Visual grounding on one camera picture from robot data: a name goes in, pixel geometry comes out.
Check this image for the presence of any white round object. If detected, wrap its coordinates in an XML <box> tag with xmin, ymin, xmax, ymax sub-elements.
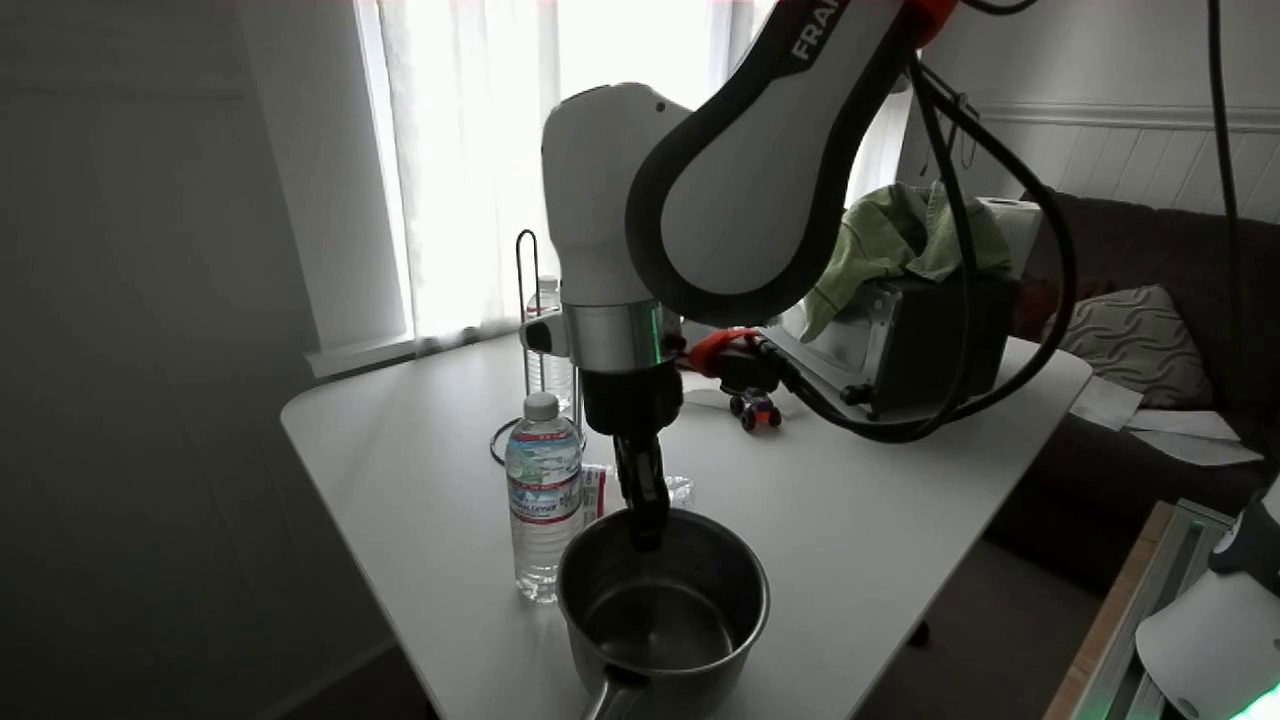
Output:
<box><xmin>1132</xmin><ymin>563</ymin><xmax>1280</xmax><ymax>720</ymax></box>

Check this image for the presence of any white window ledge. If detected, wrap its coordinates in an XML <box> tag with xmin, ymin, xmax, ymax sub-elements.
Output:
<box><xmin>301</xmin><ymin>317</ymin><xmax>537</xmax><ymax>389</ymax></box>

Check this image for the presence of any white sheer curtain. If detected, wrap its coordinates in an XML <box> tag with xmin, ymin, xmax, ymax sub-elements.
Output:
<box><xmin>350</xmin><ymin>0</ymin><xmax>911</xmax><ymax>350</ymax></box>

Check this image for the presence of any silver metal pot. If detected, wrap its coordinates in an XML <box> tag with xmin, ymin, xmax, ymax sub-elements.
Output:
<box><xmin>557</xmin><ymin>506</ymin><xmax>777</xmax><ymax>720</ymax></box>

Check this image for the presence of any dark sofa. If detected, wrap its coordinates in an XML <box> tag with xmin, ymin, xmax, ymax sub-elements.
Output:
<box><xmin>981</xmin><ymin>181</ymin><xmax>1280</xmax><ymax>595</ymax></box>

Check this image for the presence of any light wooden frame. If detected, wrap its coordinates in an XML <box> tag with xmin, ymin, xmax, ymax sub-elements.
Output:
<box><xmin>1043</xmin><ymin>495</ymin><xmax>1240</xmax><ymax>720</ymax></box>

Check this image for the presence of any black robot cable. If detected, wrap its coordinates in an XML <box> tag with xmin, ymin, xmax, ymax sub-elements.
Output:
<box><xmin>768</xmin><ymin>0</ymin><xmax>1084</xmax><ymax>449</ymax></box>

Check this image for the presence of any white container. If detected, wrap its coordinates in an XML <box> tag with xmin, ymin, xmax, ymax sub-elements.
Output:
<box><xmin>981</xmin><ymin>191</ymin><xmax>1050</xmax><ymax>281</ymax></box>

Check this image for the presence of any grey patterned pillow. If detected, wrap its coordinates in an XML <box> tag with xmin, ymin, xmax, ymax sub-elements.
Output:
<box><xmin>1057</xmin><ymin>281</ymin><xmax>1217</xmax><ymax>408</ymax></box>

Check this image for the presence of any light green cloth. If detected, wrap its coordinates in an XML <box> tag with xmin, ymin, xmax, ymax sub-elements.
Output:
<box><xmin>795</xmin><ymin>181</ymin><xmax>1017</xmax><ymax>343</ymax></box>

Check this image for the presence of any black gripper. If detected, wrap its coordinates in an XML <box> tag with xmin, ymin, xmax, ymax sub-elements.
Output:
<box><xmin>575</xmin><ymin>359</ymin><xmax>694</xmax><ymax>553</ymax></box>

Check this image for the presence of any white paper sheet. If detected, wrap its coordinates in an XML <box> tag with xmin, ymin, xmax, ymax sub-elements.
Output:
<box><xmin>1068</xmin><ymin>370</ymin><xmax>1150</xmax><ymax>436</ymax></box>
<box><xmin>1126</xmin><ymin>403</ymin><xmax>1275</xmax><ymax>471</ymax></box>

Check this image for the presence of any upright labelled water bottle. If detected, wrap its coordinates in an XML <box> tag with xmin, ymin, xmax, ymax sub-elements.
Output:
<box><xmin>504</xmin><ymin>390</ymin><xmax>590</xmax><ymax>608</ymax></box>

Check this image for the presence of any metal wire towel holder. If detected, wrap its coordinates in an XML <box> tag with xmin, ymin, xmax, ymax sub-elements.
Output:
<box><xmin>485</xmin><ymin>223</ymin><xmax>584</xmax><ymax>471</ymax></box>

